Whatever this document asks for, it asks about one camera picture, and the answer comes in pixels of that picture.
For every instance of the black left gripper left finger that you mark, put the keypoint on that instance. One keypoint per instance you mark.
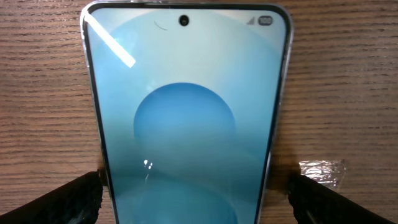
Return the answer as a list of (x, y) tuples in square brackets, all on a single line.
[(77, 202)]

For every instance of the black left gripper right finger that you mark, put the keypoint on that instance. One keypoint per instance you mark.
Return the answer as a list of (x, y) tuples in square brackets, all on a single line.
[(313, 203)]

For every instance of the light blue smartphone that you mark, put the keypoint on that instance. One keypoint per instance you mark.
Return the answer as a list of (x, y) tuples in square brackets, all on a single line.
[(187, 98)]

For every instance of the clear tape piece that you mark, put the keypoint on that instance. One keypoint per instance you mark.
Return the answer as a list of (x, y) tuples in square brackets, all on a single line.
[(329, 173)]

